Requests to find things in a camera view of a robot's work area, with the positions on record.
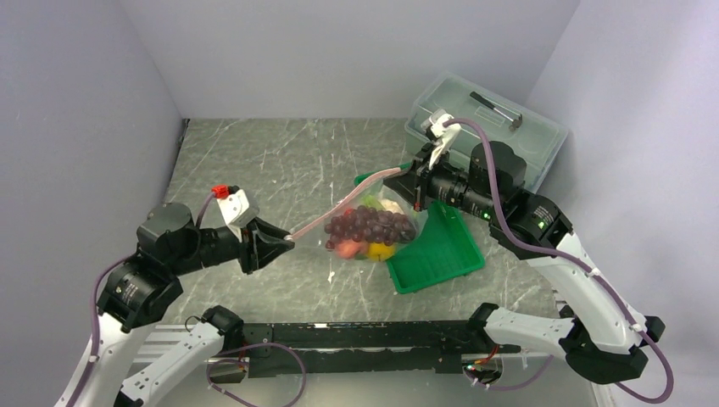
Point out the yellow orange fruit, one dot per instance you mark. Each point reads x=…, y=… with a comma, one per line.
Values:
x=380, y=252

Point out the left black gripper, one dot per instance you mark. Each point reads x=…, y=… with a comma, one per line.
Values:
x=260, y=242

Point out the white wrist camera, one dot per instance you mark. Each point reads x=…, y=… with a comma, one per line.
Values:
x=237, y=206
x=443, y=135

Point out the purple grape bunch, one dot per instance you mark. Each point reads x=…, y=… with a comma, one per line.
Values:
x=363, y=224

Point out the clear zip top bag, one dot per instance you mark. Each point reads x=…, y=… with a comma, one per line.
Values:
x=313, y=236

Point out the pink peach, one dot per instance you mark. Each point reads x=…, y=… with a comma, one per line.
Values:
x=349, y=249

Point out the pale green lidded storage box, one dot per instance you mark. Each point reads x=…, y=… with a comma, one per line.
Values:
x=532, y=136

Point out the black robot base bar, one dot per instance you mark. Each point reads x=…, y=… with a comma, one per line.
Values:
x=442, y=347

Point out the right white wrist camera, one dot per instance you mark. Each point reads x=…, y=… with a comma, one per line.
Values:
x=443, y=135

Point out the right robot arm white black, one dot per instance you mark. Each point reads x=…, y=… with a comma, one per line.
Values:
x=604, y=338

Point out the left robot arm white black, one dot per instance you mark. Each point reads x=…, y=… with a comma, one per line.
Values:
x=132, y=297

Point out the green plastic tray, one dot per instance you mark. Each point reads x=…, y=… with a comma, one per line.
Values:
x=443, y=250

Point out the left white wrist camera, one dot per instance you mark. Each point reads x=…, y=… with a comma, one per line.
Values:
x=237, y=206

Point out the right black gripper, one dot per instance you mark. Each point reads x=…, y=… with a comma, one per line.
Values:
x=424, y=178

